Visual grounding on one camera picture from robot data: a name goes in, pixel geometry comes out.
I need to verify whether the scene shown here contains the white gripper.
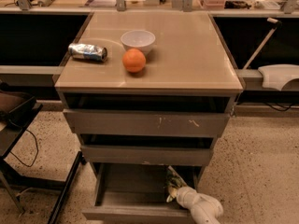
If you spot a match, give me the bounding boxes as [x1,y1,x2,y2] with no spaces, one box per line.
[166,187,199,209]

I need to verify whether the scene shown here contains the green jalapeno chip bag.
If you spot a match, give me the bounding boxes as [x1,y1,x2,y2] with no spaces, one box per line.
[166,166,187,194]

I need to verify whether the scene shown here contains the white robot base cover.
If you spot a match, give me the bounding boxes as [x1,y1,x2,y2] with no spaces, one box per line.
[258,64,299,91]

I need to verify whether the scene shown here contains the grey open bottom drawer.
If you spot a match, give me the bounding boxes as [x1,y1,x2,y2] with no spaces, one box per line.
[82,163,194,224]

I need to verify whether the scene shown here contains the grey three-drawer cabinet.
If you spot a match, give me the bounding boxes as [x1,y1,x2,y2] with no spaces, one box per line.
[53,10,245,224]

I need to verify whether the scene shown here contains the grey middle drawer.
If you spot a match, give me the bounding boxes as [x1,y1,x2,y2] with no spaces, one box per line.
[81,145,213,166]

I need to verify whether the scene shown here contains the grey top drawer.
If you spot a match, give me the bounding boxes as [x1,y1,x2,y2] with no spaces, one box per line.
[64,109,229,137]

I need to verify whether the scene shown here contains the orange fruit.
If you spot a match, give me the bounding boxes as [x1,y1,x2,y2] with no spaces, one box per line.
[122,49,146,73]

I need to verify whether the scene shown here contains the white bowl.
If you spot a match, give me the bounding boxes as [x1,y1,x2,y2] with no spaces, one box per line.
[121,30,156,56]

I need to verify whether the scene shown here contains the crushed silver soda can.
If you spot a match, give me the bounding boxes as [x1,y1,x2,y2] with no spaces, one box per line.
[68,43,107,62]

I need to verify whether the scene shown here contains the black cable on floor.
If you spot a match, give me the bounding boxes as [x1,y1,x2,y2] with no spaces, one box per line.
[8,128,39,168]

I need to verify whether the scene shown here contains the black chair frame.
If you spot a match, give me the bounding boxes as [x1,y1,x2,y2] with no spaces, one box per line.
[0,83,86,224]

